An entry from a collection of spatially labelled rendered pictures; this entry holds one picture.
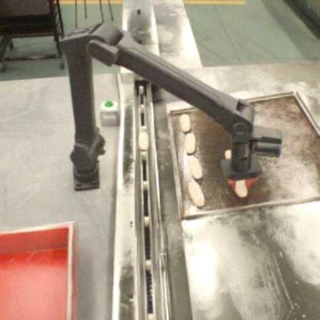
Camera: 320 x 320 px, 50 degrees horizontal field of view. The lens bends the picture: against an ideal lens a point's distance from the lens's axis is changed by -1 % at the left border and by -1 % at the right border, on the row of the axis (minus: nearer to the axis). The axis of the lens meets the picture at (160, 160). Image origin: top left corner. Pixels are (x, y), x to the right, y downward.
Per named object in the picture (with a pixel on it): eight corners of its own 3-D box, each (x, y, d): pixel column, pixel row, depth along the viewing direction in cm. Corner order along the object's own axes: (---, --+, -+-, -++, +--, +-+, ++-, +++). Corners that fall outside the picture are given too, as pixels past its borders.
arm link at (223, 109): (102, 36, 85) (83, 56, 78) (108, 16, 81) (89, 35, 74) (248, 121, 90) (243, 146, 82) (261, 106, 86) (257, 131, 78)
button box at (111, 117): (102, 121, 145) (100, 99, 137) (121, 121, 145) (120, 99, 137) (101, 133, 139) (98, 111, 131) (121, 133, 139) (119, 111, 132)
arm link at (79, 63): (71, 12, 83) (50, 28, 76) (123, 22, 81) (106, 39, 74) (84, 146, 114) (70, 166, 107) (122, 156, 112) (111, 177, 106)
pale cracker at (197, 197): (185, 183, 106) (185, 181, 105) (197, 180, 106) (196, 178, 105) (194, 208, 99) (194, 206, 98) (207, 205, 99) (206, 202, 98)
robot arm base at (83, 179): (74, 166, 121) (73, 191, 112) (71, 148, 115) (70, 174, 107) (98, 163, 122) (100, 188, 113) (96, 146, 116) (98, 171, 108)
